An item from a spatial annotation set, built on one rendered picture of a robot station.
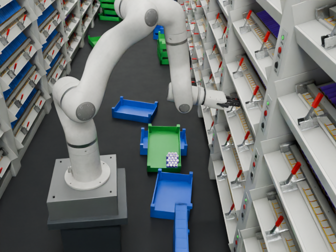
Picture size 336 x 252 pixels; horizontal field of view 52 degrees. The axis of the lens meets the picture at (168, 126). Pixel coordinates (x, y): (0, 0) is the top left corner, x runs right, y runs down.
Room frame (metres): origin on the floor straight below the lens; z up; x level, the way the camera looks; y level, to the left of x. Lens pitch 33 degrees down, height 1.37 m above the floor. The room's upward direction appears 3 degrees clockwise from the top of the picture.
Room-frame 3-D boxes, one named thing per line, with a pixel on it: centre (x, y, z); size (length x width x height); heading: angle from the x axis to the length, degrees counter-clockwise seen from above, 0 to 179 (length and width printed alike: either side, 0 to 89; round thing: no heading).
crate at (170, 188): (1.37, -0.04, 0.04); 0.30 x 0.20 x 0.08; 175
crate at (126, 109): (2.25, 0.25, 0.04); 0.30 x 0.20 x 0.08; 78
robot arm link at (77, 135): (1.13, 0.36, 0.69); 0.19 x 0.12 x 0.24; 34
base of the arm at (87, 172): (1.10, 0.33, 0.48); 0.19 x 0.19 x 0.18
